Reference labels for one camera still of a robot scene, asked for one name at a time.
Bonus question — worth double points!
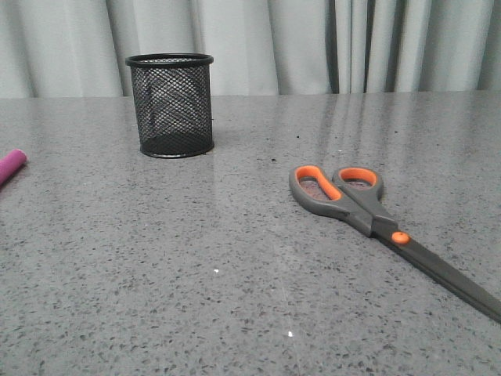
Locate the black mesh pen holder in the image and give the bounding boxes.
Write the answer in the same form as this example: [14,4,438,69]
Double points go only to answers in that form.
[125,53,214,158]

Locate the grey orange scissors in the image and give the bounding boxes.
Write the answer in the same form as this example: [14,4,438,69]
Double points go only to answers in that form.
[289,165,500,322]

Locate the pink marker pen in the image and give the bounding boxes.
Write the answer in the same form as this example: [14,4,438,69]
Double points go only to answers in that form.
[0,149,27,185]

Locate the grey curtain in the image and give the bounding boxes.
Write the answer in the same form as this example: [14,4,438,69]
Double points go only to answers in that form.
[1,1,500,98]

